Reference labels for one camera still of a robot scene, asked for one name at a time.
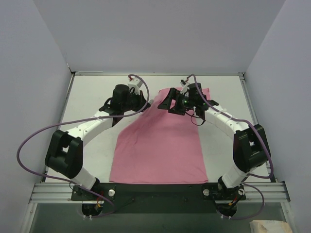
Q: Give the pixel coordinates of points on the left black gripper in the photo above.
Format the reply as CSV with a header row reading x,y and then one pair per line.
x,y
141,102

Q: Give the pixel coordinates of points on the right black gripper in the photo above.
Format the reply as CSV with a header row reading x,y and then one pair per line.
x,y
175,101

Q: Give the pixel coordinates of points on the pink t-shirt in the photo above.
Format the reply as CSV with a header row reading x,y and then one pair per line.
x,y
159,148

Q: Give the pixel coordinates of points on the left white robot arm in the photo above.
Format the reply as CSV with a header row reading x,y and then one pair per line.
x,y
65,153

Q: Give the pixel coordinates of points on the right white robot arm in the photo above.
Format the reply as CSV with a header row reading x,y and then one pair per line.
x,y
249,142

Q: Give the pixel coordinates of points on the beige foam block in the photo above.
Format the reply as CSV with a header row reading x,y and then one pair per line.
x,y
269,226

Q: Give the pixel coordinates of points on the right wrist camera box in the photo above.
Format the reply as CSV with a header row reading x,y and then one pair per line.
x,y
185,85

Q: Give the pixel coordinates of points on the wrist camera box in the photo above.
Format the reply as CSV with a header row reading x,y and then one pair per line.
x,y
185,85
134,85

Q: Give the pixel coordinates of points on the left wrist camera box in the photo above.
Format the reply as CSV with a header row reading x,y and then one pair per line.
x,y
134,85

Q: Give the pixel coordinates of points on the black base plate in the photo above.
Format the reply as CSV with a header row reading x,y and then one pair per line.
x,y
156,198

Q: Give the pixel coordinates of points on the aluminium frame rail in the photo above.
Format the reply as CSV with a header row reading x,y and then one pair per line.
x,y
250,145

